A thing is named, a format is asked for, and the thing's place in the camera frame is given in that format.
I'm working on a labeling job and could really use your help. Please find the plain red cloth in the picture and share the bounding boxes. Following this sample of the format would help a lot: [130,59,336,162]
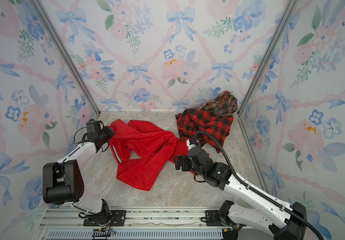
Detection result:
[109,120,188,191]

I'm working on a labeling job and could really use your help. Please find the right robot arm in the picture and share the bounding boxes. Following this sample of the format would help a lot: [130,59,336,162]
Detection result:
[174,147,306,240]

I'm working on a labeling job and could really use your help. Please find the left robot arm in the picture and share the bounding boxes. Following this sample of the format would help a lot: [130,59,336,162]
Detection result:
[42,119,115,226]

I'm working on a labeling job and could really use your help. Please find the red black checked shirt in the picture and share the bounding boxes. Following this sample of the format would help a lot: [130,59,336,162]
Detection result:
[175,109,234,146]

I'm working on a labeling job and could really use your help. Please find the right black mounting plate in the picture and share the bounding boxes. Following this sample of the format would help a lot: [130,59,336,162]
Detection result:
[201,210,229,227]

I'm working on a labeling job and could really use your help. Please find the black mounting plate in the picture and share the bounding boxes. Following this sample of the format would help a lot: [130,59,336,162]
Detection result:
[201,210,229,227]
[83,210,127,227]

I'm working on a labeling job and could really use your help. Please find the brown multicolour plaid shirt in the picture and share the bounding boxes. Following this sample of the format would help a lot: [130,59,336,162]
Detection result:
[195,91,238,117]

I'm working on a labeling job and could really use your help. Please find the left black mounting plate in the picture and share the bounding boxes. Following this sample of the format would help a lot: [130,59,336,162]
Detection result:
[83,210,127,227]

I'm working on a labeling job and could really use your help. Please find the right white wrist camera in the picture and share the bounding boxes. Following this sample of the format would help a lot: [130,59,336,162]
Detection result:
[186,139,197,150]

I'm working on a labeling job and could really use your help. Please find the black corrugated cable conduit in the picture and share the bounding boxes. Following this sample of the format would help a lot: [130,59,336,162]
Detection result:
[193,130,324,240]

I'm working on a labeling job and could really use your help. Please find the left aluminium corner post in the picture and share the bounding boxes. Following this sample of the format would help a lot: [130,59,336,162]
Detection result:
[28,0,101,116]

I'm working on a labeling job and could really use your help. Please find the aluminium corner post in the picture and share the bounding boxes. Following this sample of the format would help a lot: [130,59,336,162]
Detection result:
[238,0,298,118]
[28,0,101,116]

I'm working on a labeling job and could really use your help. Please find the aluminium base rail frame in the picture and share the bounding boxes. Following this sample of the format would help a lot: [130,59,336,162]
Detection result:
[36,206,296,240]

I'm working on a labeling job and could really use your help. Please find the right aluminium corner post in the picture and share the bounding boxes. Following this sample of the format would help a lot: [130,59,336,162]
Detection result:
[238,0,298,118]

